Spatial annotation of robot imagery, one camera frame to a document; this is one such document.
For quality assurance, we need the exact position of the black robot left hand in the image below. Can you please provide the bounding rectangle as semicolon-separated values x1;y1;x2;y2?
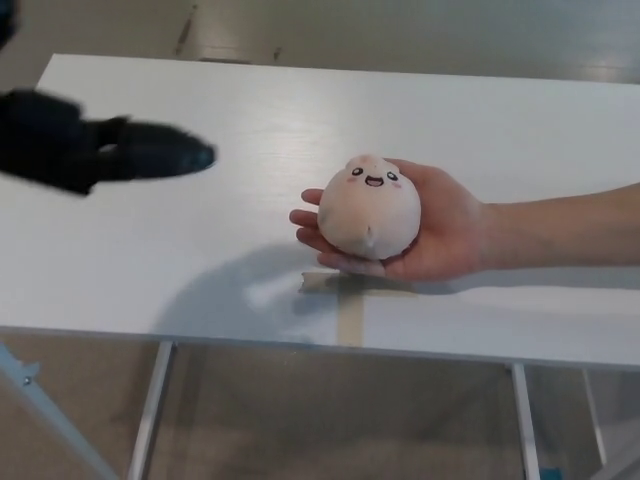
0;0;220;198

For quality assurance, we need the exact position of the person's bare hand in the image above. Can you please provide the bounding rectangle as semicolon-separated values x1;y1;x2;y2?
288;162;489;283

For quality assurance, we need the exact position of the pink dumpling plush toy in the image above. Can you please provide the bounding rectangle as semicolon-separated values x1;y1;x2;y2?
318;153;424;262

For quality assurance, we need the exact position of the person's bare forearm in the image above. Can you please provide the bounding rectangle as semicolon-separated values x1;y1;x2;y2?
482;182;640;274

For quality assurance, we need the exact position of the white thick table leg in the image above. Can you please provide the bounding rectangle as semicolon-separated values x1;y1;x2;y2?
510;363;542;480

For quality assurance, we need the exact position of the white thin table leg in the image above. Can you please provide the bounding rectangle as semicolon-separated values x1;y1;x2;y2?
581;368;609;467

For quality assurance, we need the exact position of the white slanted table leg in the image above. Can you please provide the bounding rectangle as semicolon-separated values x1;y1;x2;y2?
127;341;179;480

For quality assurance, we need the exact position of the light blue metal frame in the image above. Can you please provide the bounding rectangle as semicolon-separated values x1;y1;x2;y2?
0;342;119;480

